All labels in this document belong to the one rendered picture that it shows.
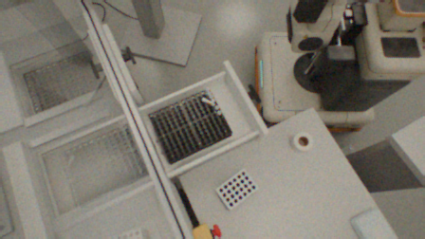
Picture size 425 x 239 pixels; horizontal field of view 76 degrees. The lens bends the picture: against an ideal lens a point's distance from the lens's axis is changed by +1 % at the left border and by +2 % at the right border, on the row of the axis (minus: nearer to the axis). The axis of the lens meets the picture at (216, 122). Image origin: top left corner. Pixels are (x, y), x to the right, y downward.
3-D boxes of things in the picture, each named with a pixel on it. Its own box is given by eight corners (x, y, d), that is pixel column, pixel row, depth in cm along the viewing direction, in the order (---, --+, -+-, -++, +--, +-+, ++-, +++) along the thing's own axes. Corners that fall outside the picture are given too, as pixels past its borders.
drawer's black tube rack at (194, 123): (209, 95, 97) (209, 87, 91) (230, 137, 92) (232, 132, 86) (151, 120, 94) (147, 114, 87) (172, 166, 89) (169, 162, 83)
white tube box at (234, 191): (243, 169, 97) (244, 168, 93) (257, 189, 95) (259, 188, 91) (214, 190, 94) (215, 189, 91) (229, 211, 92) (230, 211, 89)
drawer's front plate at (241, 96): (225, 74, 102) (227, 59, 92) (263, 141, 94) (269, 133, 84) (221, 76, 102) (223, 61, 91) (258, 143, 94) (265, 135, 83)
